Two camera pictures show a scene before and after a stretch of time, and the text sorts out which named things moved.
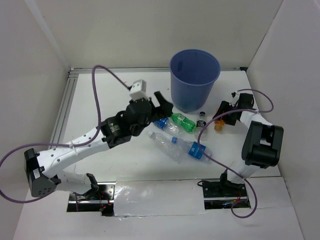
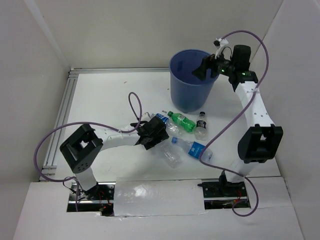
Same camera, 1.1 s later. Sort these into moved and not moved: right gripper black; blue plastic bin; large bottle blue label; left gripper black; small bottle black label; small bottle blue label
Moved: right gripper black; left gripper black
Not moved: small bottle black label; small bottle blue label; blue plastic bin; large bottle blue label
